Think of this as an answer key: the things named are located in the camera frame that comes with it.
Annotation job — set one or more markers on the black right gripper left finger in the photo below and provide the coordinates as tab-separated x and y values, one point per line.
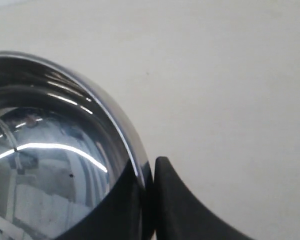
119	216

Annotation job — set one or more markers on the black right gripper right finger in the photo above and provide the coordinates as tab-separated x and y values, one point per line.
180	215

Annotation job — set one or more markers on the plain stainless steel bowl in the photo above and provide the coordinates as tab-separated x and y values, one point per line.
64	142

